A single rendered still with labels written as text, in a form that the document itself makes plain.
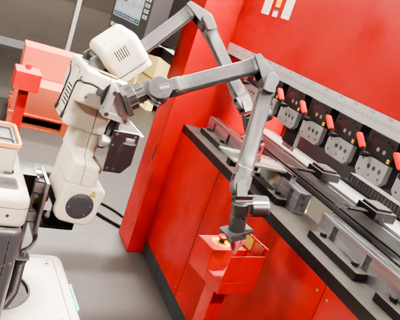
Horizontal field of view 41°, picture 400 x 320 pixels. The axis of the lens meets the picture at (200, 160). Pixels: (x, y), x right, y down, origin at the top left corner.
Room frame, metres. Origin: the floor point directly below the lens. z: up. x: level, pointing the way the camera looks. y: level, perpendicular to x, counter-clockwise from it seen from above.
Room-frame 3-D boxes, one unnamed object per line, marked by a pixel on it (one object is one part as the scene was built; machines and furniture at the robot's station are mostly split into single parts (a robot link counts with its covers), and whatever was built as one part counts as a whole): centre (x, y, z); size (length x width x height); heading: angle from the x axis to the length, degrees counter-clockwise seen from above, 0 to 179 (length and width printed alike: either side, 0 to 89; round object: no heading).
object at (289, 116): (2.37, -0.34, 1.26); 0.15 x 0.09 x 0.17; 26
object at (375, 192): (2.34, -0.80, 1.02); 0.37 x 0.06 x 0.04; 26
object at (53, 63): (5.10, 1.42, 0.34); 1.12 x 0.80 x 0.67; 118
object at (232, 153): (2.29, -0.22, 1.00); 0.26 x 0.18 x 0.01; 116
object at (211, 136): (2.87, -0.04, 0.89); 0.30 x 0.05 x 0.03; 26
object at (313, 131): (2.19, -0.43, 1.26); 0.15 x 0.09 x 0.17; 26
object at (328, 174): (2.42, -0.50, 1.01); 0.26 x 0.12 x 0.05; 116
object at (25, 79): (3.41, 1.25, 0.42); 0.25 x 0.20 x 0.83; 116
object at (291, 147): (2.35, -0.35, 1.13); 0.10 x 0.02 x 0.10; 26
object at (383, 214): (2.06, -0.68, 1.01); 0.26 x 0.12 x 0.05; 116
